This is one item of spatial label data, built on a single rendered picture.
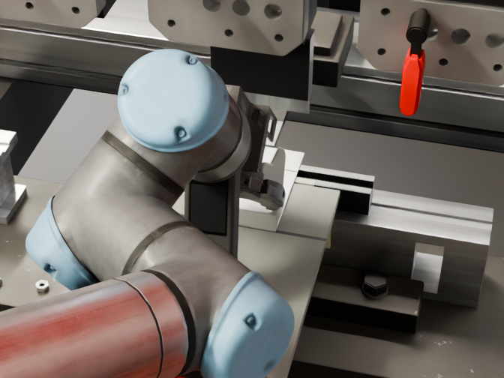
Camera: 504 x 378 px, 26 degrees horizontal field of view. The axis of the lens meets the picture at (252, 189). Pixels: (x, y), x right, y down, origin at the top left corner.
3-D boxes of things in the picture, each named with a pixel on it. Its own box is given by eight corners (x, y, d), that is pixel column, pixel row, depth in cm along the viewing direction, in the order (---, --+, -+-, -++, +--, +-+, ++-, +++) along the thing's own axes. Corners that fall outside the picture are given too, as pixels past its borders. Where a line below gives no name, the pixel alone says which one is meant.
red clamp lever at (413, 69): (396, 118, 99) (406, 26, 92) (403, 93, 102) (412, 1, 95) (416, 121, 98) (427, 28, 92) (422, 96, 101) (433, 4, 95)
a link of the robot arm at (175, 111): (84, 112, 79) (156, 19, 79) (125, 145, 89) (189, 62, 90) (166, 175, 77) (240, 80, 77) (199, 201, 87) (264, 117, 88)
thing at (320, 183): (187, 185, 120) (186, 164, 118) (195, 169, 122) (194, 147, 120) (368, 215, 116) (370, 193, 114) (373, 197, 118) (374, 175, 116)
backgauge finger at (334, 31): (206, 148, 122) (205, 112, 119) (262, 28, 141) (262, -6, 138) (311, 165, 120) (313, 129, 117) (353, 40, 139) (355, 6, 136)
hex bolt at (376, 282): (360, 295, 116) (361, 285, 115) (364, 277, 118) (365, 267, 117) (385, 300, 115) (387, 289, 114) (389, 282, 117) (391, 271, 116)
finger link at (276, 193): (298, 193, 107) (263, 173, 99) (296, 208, 106) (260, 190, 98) (255, 188, 109) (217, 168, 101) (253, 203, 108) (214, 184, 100)
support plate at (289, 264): (91, 349, 99) (90, 342, 98) (176, 170, 118) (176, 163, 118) (284, 387, 96) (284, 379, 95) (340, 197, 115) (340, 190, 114)
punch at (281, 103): (211, 105, 112) (209, 25, 106) (217, 94, 114) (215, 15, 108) (307, 119, 111) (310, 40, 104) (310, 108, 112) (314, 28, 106)
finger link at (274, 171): (311, 160, 112) (277, 137, 104) (301, 216, 111) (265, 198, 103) (283, 157, 113) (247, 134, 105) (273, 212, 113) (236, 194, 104)
